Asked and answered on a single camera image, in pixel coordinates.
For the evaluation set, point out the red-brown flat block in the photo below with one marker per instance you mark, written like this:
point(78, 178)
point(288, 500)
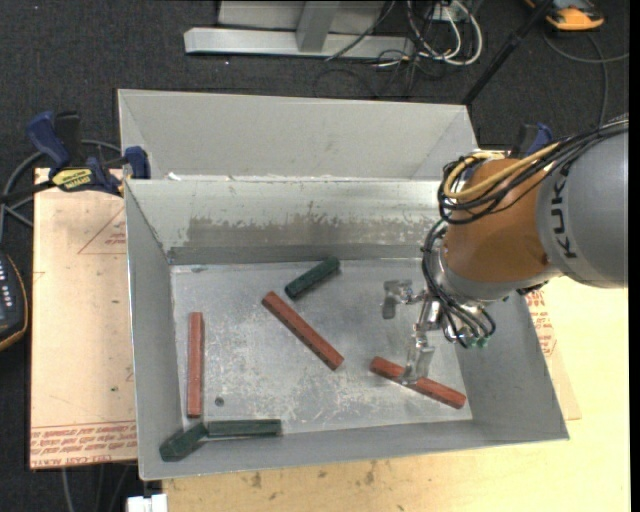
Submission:
point(442, 391)
point(195, 365)
point(302, 330)

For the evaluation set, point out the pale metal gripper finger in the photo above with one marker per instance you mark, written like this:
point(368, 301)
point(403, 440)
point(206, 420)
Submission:
point(396, 292)
point(422, 362)

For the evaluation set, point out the grey metal bin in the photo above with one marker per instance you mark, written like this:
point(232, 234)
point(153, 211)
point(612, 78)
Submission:
point(280, 350)

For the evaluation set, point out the brown cardboard board red print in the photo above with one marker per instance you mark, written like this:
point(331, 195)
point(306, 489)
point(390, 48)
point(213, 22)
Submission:
point(80, 320)

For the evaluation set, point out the dark green flat block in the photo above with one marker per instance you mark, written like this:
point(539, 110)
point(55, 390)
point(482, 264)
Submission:
point(245, 428)
point(182, 444)
point(312, 278)

